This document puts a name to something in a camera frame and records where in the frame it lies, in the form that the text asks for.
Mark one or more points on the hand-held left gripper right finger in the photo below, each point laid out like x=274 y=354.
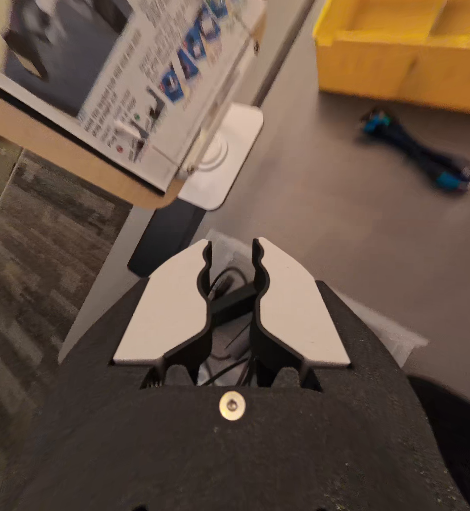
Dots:
x=303 y=319

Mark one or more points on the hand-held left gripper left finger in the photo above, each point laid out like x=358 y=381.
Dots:
x=159 y=319

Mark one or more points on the black 7-port USB hub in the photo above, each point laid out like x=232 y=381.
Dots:
x=223 y=281

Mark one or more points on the clear plastic bin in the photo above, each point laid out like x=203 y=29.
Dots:
x=379 y=327

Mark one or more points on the yellow plastic bin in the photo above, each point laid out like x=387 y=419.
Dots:
x=395 y=56

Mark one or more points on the white stand base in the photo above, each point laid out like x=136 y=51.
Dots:
x=227 y=160

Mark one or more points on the instruction poster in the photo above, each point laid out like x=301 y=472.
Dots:
x=123 y=72

